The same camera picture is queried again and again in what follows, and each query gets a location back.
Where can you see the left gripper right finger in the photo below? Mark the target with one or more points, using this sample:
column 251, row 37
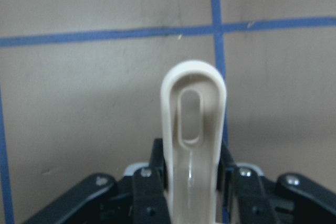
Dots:
column 248, row 196

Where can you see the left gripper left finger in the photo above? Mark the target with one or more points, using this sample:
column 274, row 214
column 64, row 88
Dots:
column 138, row 197

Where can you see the beige plastic dustpan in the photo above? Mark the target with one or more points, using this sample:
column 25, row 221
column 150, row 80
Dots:
column 193, row 102

